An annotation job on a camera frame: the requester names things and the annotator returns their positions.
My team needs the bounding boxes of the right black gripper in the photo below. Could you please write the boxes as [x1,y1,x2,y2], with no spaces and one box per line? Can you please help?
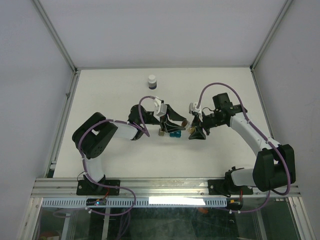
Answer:
[188,111,225,140]

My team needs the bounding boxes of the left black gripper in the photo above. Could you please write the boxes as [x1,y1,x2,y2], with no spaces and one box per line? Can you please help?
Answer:
[140,105,187,133]

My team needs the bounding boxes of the tan pill box compartment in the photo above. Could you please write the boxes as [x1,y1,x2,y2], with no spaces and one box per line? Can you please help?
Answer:
[158,128,165,137]

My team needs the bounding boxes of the teal pill box compartments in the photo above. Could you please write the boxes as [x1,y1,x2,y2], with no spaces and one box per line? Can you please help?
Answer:
[169,130,182,138]

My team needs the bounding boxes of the amber pill bottle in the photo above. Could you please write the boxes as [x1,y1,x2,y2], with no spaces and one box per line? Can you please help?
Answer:
[186,122,197,134]

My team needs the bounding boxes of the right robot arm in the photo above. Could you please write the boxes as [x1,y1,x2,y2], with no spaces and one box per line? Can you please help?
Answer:
[189,93,296,194]

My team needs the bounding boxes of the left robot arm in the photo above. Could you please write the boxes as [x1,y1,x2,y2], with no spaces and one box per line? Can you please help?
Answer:
[72,103,188,196]

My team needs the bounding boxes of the white cap dark bottle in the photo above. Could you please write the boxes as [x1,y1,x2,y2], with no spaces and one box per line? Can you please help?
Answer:
[147,74,157,90]

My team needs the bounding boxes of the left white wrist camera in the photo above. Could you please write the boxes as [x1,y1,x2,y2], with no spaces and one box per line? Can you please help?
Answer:
[153,97,168,118]

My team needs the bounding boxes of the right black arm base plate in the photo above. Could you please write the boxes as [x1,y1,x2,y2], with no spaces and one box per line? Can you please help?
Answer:
[207,179,253,197]

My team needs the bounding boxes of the grey slotted cable duct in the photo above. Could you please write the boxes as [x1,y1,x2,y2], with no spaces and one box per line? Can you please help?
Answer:
[42,196,227,209]

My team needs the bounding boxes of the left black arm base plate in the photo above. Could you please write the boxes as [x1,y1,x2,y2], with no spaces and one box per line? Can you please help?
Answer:
[76,179,120,196]

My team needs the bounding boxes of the aluminium front rail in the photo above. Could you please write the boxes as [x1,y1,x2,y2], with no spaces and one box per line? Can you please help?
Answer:
[30,176,300,199]

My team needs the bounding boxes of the right aluminium frame post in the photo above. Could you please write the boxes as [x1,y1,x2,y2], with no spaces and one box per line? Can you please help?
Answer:
[249,0,294,72]

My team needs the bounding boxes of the aluminium frame post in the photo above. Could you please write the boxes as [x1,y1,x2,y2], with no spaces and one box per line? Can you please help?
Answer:
[249,0,294,72]
[31,0,78,74]

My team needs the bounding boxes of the left aluminium frame post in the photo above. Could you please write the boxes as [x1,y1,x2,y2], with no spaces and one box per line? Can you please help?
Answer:
[31,0,78,74]

